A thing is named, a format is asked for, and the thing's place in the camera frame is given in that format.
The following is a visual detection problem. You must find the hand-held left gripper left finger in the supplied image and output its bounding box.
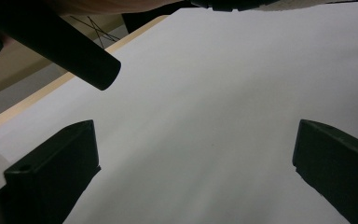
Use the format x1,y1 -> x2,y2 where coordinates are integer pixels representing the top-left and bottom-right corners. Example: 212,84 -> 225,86
3,119 -> 103,224

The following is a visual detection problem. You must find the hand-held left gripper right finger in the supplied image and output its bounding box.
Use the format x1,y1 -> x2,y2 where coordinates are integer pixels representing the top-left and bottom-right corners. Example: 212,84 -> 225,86
291,119 -> 358,224

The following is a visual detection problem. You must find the wooden table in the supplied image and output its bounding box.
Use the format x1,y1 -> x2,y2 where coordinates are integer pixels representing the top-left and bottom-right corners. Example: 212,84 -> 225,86
0,14 -> 170,137

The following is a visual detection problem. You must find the white table mat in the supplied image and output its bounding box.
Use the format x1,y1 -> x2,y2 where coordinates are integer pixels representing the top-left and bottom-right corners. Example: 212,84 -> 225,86
0,1 -> 358,224

